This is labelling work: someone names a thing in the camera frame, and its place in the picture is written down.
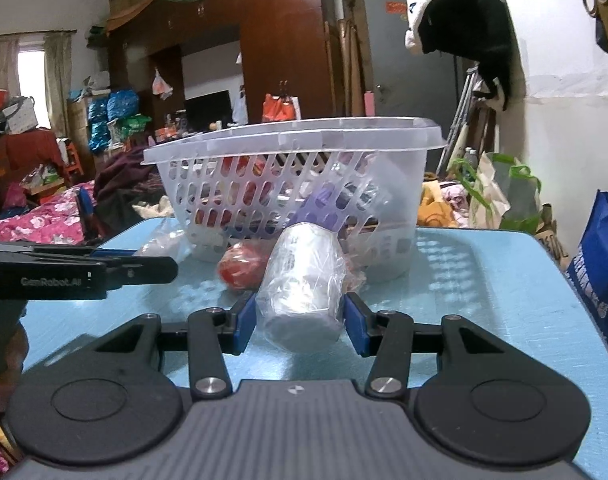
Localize grey door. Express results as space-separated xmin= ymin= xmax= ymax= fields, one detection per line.
xmin=363 ymin=0 xmax=464 ymax=129

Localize pink floral bedsheet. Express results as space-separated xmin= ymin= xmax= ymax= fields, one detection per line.
xmin=0 ymin=181 xmax=94 ymax=245

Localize clear plastic laundry basket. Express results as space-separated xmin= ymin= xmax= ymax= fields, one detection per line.
xmin=143 ymin=117 xmax=444 ymax=282

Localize black television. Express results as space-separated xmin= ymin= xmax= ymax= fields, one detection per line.
xmin=185 ymin=90 xmax=232 ymax=132

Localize white tissue roll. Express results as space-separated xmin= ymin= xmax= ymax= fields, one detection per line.
xmin=256 ymin=223 xmax=348 ymax=353

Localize black garment hanging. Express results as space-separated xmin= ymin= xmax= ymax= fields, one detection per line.
xmin=419 ymin=0 xmax=513 ymax=110

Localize red plastic pack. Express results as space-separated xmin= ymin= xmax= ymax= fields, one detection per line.
xmin=217 ymin=240 xmax=275 ymax=290

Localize metal crutches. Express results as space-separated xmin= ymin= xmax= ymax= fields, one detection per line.
xmin=436 ymin=64 xmax=479 ymax=179

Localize beige window curtain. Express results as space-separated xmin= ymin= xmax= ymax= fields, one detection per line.
xmin=43 ymin=32 xmax=72 ymax=138

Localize red white hanging bag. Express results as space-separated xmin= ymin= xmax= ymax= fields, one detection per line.
xmin=261 ymin=93 xmax=302 ymax=122

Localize blue shopping bag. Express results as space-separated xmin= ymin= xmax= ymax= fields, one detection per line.
xmin=566 ymin=191 xmax=608 ymax=345

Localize green white shopping bag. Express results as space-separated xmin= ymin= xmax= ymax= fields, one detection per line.
xmin=449 ymin=153 xmax=542 ymax=235

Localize dark clothes pile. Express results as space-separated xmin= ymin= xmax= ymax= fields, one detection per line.
xmin=93 ymin=146 xmax=165 ymax=237

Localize dark red wooden wardrobe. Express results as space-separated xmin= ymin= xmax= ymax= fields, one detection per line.
xmin=107 ymin=0 xmax=341 ymax=126

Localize purple box white letters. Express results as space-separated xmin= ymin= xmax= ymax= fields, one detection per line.
xmin=285 ymin=183 xmax=348 ymax=233

